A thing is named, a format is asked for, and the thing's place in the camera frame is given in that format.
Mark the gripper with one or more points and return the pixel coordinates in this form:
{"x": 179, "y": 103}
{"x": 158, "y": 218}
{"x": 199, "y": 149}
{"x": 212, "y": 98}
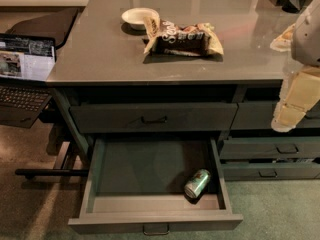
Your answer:
{"x": 307, "y": 39}

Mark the green 7up soda can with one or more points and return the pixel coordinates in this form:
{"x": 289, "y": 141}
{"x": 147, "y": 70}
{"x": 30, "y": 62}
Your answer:
{"x": 197, "y": 183}

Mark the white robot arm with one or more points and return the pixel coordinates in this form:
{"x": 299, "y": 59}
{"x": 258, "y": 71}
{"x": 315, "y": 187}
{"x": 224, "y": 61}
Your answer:
{"x": 305, "y": 47}

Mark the grey middle right drawer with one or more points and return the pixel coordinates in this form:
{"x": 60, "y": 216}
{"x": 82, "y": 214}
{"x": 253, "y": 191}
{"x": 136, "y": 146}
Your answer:
{"x": 270, "y": 147}

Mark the grey top right drawer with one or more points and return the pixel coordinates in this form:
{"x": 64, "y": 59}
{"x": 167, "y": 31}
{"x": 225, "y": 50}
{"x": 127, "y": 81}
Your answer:
{"x": 253, "y": 115}

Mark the grey bottom right drawer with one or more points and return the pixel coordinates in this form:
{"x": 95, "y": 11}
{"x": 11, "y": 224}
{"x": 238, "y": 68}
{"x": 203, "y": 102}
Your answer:
{"x": 270, "y": 171}

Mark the grey top left drawer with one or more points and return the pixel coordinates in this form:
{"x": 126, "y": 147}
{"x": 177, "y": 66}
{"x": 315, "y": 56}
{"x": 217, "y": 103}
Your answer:
{"x": 153, "y": 117}

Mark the open grey middle drawer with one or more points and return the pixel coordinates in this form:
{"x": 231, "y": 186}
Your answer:
{"x": 138, "y": 186}

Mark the glass jar of snacks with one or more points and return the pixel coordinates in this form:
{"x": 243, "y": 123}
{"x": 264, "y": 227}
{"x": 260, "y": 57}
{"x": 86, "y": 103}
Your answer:
{"x": 283, "y": 42}

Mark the brown chip bag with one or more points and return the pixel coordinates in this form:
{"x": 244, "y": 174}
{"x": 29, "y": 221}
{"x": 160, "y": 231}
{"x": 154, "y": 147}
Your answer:
{"x": 165, "y": 37}

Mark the white ceramic bowl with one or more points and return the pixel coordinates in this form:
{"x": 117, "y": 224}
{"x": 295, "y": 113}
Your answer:
{"x": 135, "y": 17}

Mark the black laptop stand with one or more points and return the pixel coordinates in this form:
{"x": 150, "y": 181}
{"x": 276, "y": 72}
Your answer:
{"x": 65, "y": 154}

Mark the open black laptop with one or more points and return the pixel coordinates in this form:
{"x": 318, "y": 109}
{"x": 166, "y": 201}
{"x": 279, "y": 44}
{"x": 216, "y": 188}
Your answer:
{"x": 25, "y": 64}

